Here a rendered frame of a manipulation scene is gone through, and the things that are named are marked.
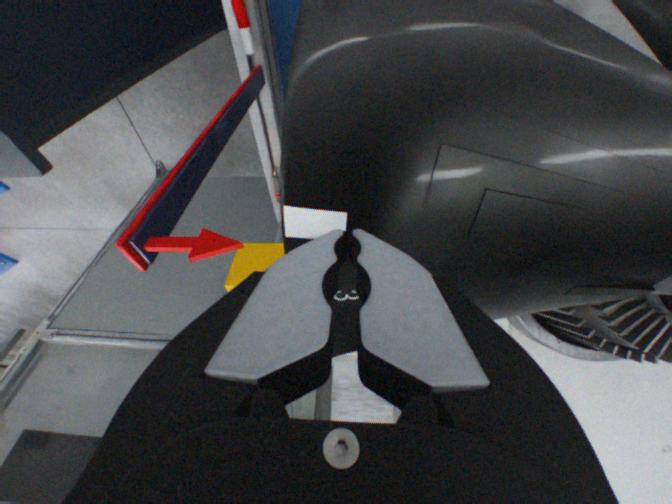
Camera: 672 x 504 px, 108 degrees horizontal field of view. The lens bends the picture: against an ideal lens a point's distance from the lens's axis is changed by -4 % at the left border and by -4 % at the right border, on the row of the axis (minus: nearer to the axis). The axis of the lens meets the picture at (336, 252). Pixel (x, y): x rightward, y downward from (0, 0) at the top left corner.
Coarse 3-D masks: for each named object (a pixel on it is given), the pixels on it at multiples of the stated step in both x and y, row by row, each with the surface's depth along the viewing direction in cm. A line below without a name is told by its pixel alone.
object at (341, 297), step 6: (342, 288) 16; (348, 288) 16; (354, 288) 16; (336, 294) 16; (342, 294) 16; (348, 294) 16; (354, 294) 16; (336, 300) 16; (342, 300) 16; (348, 300) 16; (354, 300) 16; (360, 300) 16; (336, 306) 17; (342, 306) 17
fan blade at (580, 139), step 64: (320, 0) 9; (384, 0) 9; (448, 0) 9; (512, 0) 9; (320, 64) 10; (384, 64) 10; (448, 64) 10; (512, 64) 9; (576, 64) 9; (640, 64) 9; (320, 128) 11; (384, 128) 11; (448, 128) 11; (512, 128) 10; (576, 128) 10; (640, 128) 10; (320, 192) 13; (384, 192) 12; (448, 192) 12; (512, 192) 12; (576, 192) 11; (640, 192) 11; (448, 256) 14; (512, 256) 14; (576, 256) 13; (640, 256) 13
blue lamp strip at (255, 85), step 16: (256, 80) 33; (240, 96) 28; (256, 96) 33; (240, 112) 28; (224, 128) 25; (208, 144) 22; (224, 144) 25; (192, 160) 20; (208, 160) 22; (176, 176) 18; (192, 176) 20; (176, 192) 18; (192, 192) 20; (160, 208) 16; (176, 208) 18; (144, 224) 15; (160, 224) 16; (144, 240) 15; (144, 256) 15
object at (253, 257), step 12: (240, 252) 43; (252, 252) 43; (264, 252) 43; (276, 252) 43; (240, 264) 42; (252, 264) 42; (264, 264) 42; (228, 276) 40; (240, 276) 40; (228, 288) 40
